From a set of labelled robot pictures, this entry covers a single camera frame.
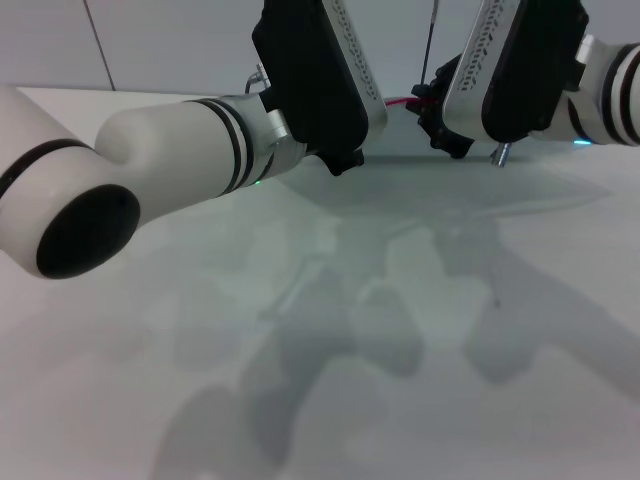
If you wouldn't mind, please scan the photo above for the silver cable connector plug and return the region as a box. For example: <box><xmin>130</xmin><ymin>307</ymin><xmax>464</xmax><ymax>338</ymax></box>
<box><xmin>488</xmin><ymin>141</ymin><xmax>515</xmax><ymax>167</ymax></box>
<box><xmin>244</xmin><ymin>62</ymin><xmax>274</xmax><ymax>96</ymax></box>

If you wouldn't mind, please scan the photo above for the thin dark rod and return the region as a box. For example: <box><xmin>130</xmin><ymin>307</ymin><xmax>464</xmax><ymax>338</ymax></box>
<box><xmin>419</xmin><ymin>0</ymin><xmax>442</xmax><ymax>86</ymax></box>

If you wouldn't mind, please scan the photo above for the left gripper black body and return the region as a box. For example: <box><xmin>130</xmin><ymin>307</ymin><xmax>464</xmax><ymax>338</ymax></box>
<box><xmin>249</xmin><ymin>0</ymin><xmax>390</xmax><ymax>177</ymax></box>

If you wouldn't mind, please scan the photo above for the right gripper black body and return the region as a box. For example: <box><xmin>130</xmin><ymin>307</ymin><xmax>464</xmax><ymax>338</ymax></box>
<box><xmin>441</xmin><ymin>0</ymin><xmax>591</xmax><ymax>145</ymax></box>

